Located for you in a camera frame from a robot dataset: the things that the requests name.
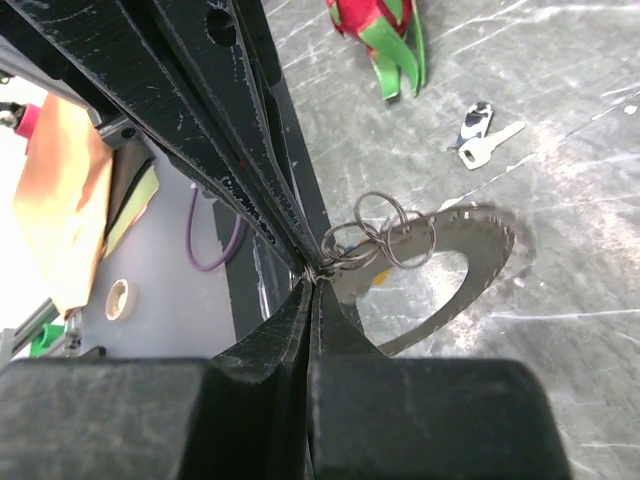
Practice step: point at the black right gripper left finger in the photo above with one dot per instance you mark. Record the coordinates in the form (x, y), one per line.
(238, 415)

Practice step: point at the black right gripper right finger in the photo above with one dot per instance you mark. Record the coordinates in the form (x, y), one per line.
(374, 417)

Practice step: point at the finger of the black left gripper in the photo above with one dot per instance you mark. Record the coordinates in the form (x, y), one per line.
(213, 61)
(90, 47)

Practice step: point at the orange paper sheet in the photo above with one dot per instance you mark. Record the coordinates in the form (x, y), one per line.
(62, 198)

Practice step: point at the masking tape roll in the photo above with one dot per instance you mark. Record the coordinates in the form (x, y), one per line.
(121, 300)

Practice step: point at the red dragon fruit toy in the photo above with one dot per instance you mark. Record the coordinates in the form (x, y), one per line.
(392, 33)

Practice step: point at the loose key with black tag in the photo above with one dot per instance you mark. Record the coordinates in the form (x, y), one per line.
(474, 144)

